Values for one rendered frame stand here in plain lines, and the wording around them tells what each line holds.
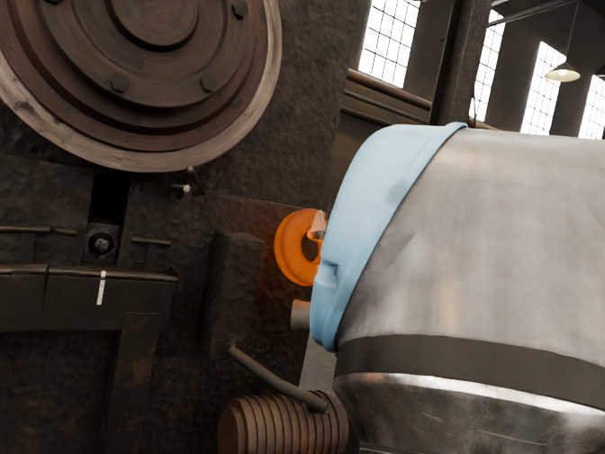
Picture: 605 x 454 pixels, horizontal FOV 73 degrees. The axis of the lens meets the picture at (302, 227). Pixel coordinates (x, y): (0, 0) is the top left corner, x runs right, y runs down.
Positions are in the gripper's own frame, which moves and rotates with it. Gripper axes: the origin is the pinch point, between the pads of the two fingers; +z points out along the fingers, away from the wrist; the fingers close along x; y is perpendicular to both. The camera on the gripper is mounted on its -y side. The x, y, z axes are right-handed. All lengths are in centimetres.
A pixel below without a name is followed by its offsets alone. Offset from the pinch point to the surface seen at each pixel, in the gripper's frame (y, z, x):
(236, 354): -23.5, -3.7, 12.3
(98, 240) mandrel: -9.3, 11.2, 37.4
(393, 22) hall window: 479, 580, -409
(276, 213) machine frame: 3.6, 9.9, 4.5
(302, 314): -14.9, -4.0, 0.8
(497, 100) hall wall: 459, 599, -768
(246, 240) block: -3.6, -0.1, 13.9
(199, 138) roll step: 11.4, -3.1, 27.3
